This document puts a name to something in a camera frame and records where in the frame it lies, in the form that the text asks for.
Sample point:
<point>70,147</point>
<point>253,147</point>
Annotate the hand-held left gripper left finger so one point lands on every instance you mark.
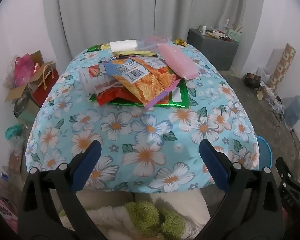
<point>88,165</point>

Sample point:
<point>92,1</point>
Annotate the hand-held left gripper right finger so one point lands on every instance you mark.
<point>214,165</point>

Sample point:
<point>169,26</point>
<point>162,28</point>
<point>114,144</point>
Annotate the red foil wrapper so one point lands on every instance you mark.
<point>107,97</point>

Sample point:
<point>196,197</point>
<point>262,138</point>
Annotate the large green foil bag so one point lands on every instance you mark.
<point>178,97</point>

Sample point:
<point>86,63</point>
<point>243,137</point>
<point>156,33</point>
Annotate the white paper cup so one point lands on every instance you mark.
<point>123,45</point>

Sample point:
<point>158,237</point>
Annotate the blue bin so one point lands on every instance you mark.
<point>264,152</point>

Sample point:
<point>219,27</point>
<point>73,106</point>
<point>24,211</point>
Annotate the clear water jug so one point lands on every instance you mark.
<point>295,112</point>

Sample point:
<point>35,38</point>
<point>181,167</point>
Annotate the white towel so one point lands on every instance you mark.
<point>100,220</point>

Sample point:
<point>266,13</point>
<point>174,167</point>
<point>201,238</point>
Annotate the blue floral blanket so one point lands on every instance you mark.
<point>150,130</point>

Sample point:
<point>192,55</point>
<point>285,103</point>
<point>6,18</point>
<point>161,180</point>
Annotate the green plush cloth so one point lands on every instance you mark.
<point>155,217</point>

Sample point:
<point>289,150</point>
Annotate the teal plastic bag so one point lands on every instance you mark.
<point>14,132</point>

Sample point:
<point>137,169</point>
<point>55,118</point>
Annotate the white strawberry packet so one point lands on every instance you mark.
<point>90,80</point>

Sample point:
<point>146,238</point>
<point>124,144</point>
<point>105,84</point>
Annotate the orange snack bag barcode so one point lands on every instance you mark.
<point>135,85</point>

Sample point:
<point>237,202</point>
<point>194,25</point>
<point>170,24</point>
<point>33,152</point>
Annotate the dark brown bag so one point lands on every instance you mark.
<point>252,80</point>

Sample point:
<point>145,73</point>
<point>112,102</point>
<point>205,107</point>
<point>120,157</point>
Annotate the white plastic bag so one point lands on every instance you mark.
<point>265,75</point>

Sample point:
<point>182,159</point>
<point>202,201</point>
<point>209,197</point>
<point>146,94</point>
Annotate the pink patterned cloth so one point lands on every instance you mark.
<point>2,212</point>

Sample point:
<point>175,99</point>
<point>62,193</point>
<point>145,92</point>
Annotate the pink snack packet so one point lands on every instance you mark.
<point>167,80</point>

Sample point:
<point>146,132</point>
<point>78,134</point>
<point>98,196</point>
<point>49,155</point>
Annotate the patterned wrapping roll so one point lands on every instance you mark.
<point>281,67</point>

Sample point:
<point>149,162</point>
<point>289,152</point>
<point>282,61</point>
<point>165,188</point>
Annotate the brown cardboard box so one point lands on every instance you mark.
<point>13,93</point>

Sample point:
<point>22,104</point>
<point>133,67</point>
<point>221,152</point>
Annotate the pink sponge packet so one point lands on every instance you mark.
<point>176,60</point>

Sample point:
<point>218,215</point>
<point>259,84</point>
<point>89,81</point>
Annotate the grey cabinet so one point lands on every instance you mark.
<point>210,52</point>

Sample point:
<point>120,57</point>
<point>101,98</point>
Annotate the green foil wrapper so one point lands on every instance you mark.
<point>93,48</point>

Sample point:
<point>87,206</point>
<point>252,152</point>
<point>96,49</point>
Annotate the gold foil wrapper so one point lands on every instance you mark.
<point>106,46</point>

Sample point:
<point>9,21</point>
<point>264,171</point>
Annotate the crumpled gold candy wrapper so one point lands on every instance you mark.
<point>180,42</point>

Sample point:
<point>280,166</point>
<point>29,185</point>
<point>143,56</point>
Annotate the wooden stick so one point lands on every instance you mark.
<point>213,35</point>

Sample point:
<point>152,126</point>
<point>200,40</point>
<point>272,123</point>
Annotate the mint picket holder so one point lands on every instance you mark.
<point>233,33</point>

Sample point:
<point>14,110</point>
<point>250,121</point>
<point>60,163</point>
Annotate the red white tube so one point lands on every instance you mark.
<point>220,32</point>

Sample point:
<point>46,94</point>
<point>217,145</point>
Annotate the small white bottle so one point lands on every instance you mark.
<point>202,29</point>

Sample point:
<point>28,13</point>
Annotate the clear plastic bag pink print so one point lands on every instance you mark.
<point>152,42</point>

